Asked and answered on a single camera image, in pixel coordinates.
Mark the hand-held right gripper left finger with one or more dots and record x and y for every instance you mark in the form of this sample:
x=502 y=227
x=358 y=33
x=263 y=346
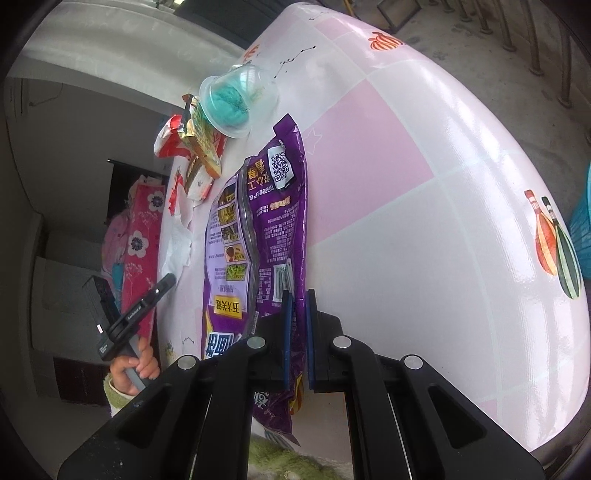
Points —
x=287 y=337

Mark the clear candy wrapper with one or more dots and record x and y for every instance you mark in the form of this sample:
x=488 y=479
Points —
x=194 y=184

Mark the pink checkered tablecloth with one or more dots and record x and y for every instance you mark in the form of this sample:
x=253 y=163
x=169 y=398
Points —
x=392 y=138

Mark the metal balcony railing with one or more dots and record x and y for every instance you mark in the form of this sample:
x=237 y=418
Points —
x=531 y=37

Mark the person's left forearm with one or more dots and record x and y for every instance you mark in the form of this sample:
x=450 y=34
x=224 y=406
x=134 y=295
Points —
x=117 y=401

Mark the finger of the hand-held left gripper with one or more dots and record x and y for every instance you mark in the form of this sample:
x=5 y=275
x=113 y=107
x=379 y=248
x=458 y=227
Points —
x=159 y=290

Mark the pink garment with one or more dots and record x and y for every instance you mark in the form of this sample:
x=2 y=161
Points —
x=114 y=244

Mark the yellow stick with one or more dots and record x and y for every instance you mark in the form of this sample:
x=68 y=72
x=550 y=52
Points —
x=349 y=7

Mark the teal fluffy wad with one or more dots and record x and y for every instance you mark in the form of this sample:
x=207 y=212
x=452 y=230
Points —
x=231 y=99

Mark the clear plastic cup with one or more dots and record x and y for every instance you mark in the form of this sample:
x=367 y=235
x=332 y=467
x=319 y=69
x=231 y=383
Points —
x=263 y=90

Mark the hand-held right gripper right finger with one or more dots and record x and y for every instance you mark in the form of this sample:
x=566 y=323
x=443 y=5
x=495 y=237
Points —
x=310 y=337

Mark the teal plastic basket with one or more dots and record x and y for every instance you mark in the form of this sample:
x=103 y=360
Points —
x=581 y=230

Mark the yellow and green wrapper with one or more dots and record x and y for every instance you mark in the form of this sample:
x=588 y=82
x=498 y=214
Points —
x=207 y=147

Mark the fuzzy fleece clothing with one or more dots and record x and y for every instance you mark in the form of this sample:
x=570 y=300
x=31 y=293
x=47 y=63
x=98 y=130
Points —
x=295 y=464

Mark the red floral cloth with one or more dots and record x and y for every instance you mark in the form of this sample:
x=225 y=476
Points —
x=141 y=240

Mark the purple snack bag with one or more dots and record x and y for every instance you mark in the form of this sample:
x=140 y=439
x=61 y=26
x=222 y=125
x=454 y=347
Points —
x=272 y=221

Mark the red and white wrapper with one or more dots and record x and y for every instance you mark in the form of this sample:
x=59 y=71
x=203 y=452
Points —
x=167 y=138

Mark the white glove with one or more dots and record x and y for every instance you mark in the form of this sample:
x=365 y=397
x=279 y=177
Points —
x=178 y=240

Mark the person's left hand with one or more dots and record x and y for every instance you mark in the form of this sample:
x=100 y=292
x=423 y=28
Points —
x=147 y=364

